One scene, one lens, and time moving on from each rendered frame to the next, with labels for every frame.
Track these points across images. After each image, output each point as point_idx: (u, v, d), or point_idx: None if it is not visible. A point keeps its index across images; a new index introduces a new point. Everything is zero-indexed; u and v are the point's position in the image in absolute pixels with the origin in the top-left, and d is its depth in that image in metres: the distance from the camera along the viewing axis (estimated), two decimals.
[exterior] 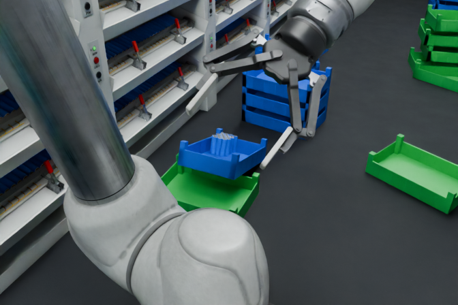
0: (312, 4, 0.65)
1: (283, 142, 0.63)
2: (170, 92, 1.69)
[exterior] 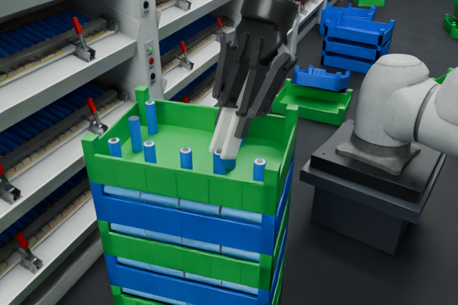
0: None
1: (226, 122, 0.66)
2: None
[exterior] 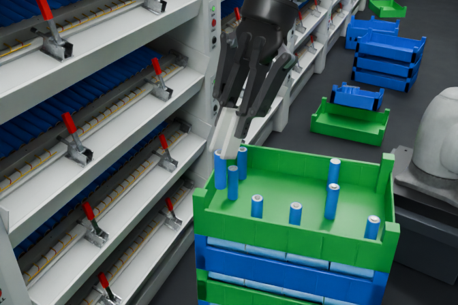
0: None
1: (227, 122, 0.66)
2: (305, 55, 2.20)
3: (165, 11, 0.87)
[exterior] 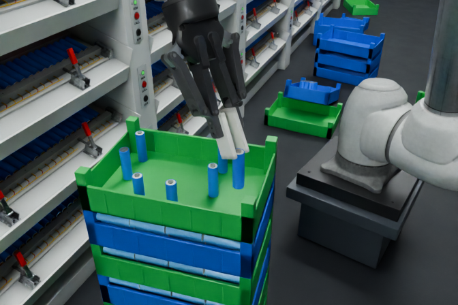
0: None
1: (237, 122, 0.65)
2: (266, 51, 2.25)
3: (75, 3, 0.92)
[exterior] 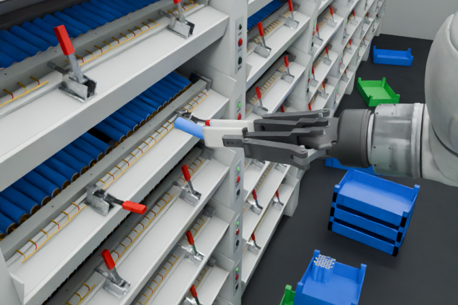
0: (390, 104, 0.54)
1: (230, 134, 0.62)
2: (268, 214, 1.76)
3: None
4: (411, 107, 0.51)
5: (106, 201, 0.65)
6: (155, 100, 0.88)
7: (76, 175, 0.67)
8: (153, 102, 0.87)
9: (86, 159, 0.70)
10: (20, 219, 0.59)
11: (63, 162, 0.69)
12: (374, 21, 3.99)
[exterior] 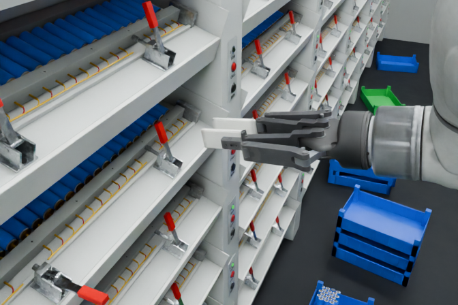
0: (388, 175, 0.55)
1: None
2: (268, 242, 1.62)
3: None
4: None
5: (58, 285, 0.51)
6: (123, 134, 0.74)
7: (13, 244, 0.53)
8: (121, 137, 0.73)
9: (28, 219, 0.56)
10: None
11: None
12: (378, 26, 3.85)
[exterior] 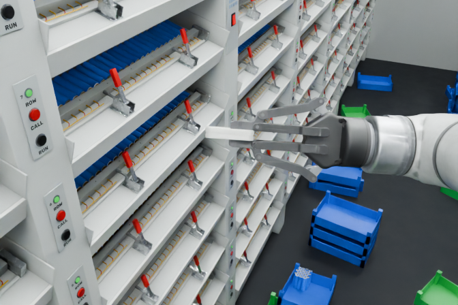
0: None
1: (236, 128, 0.65)
2: (258, 234, 2.16)
3: None
4: None
5: (142, 242, 1.04)
6: None
7: (121, 226, 1.07)
8: None
9: None
10: (91, 256, 0.99)
11: None
12: (360, 48, 4.39)
